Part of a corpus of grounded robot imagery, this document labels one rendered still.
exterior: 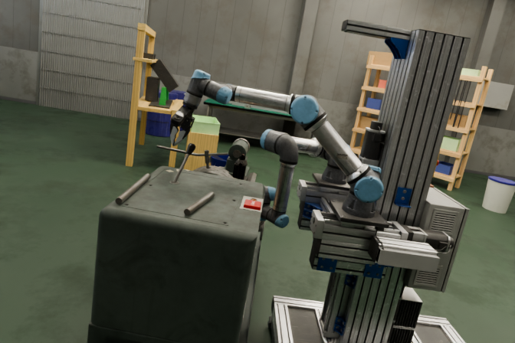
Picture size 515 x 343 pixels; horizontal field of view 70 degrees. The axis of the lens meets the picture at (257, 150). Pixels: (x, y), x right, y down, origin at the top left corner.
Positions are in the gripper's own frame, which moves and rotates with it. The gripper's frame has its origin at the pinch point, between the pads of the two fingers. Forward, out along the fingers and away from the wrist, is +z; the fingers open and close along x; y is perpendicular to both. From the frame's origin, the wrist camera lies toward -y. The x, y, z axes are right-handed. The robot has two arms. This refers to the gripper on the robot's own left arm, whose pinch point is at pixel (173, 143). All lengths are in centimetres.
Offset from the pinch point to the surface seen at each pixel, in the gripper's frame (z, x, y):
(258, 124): 90, -25, 778
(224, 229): 0, -36, -62
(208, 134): 79, 37, 390
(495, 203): 4, -465, 479
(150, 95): 69, 156, 440
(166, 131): 162, 151, 613
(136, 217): 7, -11, -63
